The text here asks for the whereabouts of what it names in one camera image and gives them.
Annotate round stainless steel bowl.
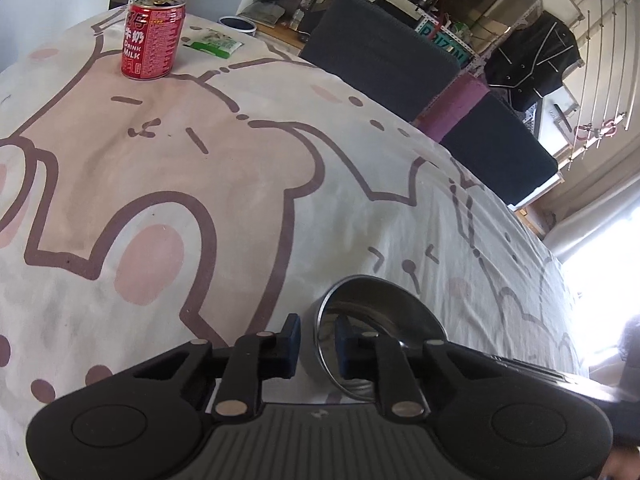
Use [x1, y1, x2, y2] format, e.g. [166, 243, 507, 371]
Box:
[300, 275, 447, 402]

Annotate bear pattern tablecloth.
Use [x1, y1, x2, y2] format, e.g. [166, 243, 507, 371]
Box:
[1, 11, 587, 479]

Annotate dark chair near window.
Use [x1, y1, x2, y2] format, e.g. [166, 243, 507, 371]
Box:
[440, 93, 558, 205]

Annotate dark chair with purple cushion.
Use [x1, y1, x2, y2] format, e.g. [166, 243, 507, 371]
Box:
[300, 0, 460, 122]

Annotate green snack packet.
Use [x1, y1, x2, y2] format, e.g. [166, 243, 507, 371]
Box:
[181, 28, 243, 58]

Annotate green poizon sign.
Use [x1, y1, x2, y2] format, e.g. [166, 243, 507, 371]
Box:
[416, 15, 475, 68]

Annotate dark blue round container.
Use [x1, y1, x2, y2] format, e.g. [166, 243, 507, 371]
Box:
[218, 15, 257, 36]

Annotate red milk drink can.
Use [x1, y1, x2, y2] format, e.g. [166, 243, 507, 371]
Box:
[122, 0, 186, 80]

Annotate black hanging jacket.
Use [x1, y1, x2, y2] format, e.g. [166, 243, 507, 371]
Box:
[485, 11, 582, 112]

